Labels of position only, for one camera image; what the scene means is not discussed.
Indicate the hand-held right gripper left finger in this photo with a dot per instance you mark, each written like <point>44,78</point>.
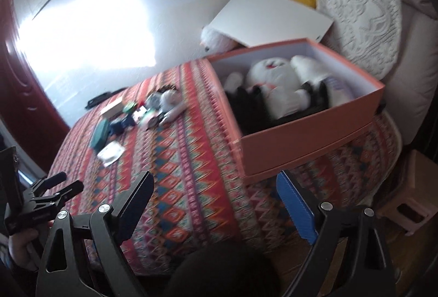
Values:
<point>137,201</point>

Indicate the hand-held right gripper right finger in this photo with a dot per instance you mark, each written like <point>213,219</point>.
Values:
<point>297,208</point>

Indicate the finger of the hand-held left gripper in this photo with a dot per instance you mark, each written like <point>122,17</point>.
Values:
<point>66,192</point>
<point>51,182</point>

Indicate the patterned cloth covered desktop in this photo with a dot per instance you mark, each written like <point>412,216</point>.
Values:
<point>191,180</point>

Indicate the person's left hand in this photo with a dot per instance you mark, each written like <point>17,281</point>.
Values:
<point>22,249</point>

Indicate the white plastic packet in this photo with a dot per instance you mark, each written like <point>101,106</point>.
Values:
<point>110,153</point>

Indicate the pink cardboard box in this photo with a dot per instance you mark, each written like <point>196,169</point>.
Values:
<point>308,146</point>

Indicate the teal case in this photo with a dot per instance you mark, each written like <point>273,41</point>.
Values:
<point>100,134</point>

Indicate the blue small toy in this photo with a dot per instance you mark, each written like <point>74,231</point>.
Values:
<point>121,123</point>

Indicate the red wooden door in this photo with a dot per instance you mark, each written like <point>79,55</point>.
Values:
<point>20,95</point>

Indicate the green round tin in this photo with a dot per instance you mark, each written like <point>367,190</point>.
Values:
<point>130,108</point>

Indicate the black remote on table edge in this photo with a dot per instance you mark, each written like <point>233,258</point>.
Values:
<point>97,101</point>

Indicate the small white box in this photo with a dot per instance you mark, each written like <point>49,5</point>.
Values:
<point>112,108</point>

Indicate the white tube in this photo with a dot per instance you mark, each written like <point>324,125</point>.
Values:
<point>175,113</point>

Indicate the white round ball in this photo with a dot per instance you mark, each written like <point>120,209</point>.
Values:
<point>170,99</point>

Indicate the black cloth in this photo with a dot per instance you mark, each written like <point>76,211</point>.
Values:
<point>249,108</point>

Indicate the pink plastic stool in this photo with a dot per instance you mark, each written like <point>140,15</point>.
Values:
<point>410,191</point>

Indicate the small white plush toy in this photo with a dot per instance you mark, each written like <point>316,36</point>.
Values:
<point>215,38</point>

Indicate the pale sofa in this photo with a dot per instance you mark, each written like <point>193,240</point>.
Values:
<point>417,61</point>

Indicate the white cardboard sheet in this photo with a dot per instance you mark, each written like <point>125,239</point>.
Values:
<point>270,16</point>

